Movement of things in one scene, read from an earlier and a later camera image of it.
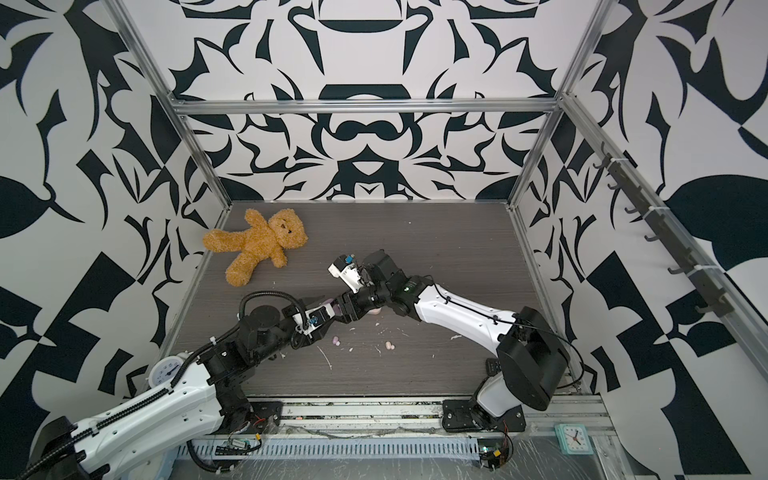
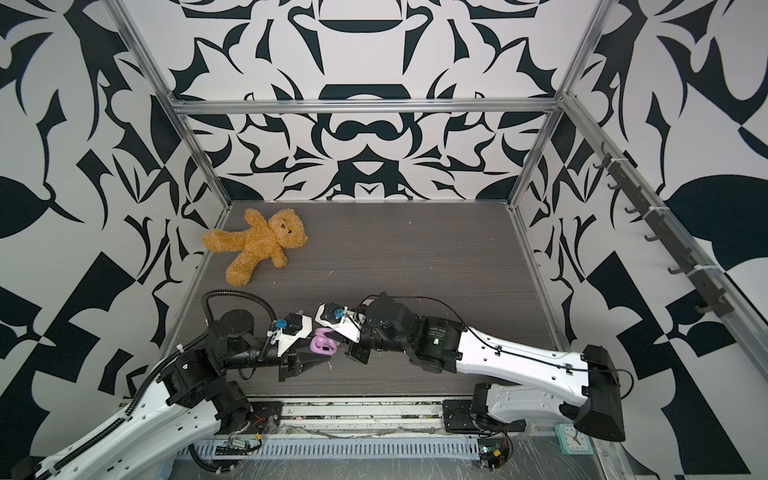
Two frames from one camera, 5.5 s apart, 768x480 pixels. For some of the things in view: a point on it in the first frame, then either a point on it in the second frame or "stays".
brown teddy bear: [260, 239] stays
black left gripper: [302, 341] -> [297, 363]
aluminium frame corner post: [536, 154] stays
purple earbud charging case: [336, 307] -> [322, 344]
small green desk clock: [573, 439] stays
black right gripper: [354, 299] -> [357, 350]
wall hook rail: [706, 278] stays
